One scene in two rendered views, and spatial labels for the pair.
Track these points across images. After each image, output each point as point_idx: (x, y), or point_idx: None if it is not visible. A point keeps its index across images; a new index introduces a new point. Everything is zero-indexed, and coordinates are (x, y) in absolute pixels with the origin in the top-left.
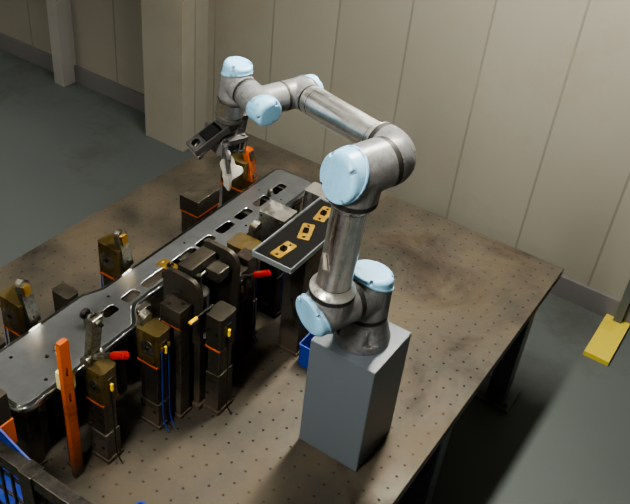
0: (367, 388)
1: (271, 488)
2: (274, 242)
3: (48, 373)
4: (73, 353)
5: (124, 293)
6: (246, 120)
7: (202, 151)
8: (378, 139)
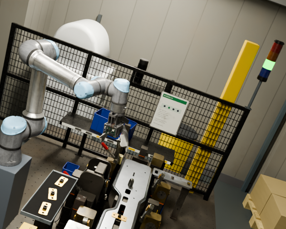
0: None
1: (26, 194)
2: (68, 186)
3: (128, 167)
4: (126, 174)
5: (128, 200)
6: (108, 116)
7: None
8: (39, 41)
